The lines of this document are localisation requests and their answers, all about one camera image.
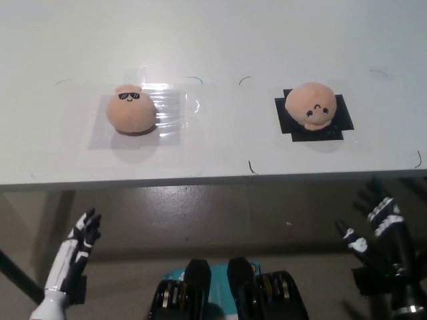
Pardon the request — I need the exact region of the black tape patch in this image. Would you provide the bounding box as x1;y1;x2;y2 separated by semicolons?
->
274;88;354;143

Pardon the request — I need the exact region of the dumpling toy with smiling face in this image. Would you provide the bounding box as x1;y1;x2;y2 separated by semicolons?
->
284;81;336;131

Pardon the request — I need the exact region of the grey tape patch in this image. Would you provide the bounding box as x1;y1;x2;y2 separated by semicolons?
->
87;91;183;151

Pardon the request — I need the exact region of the dumpling toy with sunglasses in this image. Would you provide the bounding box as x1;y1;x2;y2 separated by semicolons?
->
105;83;157;135

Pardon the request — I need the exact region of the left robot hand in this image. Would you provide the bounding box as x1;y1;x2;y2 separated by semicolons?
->
29;207;103;320

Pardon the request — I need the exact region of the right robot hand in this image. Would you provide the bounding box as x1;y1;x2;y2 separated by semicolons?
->
334;175;427;311

